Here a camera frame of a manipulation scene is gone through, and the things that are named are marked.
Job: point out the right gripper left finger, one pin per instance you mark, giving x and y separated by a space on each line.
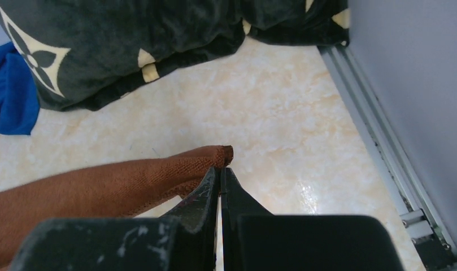
184 238

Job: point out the dark blue towel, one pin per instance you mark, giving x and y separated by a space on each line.
19 106

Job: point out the aluminium frame rail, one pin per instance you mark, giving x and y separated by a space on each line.
422 222

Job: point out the black blanket with beige flowers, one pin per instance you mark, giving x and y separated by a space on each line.
87 54

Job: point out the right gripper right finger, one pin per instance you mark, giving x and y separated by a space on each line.
255 239

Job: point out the brown towel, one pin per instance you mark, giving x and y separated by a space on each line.
125 189

